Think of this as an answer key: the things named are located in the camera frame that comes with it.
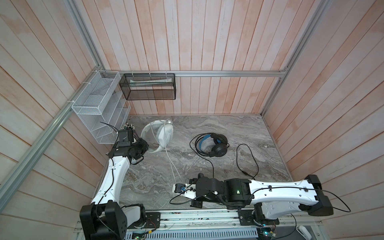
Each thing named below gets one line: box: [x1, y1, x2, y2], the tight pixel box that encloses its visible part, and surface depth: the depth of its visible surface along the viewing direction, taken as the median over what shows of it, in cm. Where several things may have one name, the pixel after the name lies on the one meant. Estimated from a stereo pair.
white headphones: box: [141, 119, 174, 153], surface depth 74 cm
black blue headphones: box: [195, 132, 228, 158], surface depth 97 cm
